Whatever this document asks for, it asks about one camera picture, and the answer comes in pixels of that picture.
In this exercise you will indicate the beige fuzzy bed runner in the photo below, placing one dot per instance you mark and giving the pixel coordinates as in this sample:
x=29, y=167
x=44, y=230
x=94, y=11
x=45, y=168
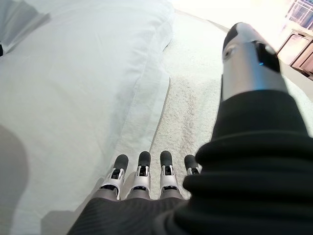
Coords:
x=190, y=98

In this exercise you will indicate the brown wooden furniture frame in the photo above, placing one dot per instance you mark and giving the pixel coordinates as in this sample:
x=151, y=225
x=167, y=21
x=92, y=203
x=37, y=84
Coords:
x=298, y=49

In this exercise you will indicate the white duvet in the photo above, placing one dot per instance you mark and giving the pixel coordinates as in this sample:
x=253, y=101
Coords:
x=73, y=98

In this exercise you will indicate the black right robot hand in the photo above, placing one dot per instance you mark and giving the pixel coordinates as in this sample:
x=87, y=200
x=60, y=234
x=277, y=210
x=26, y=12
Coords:
x=244, y=171

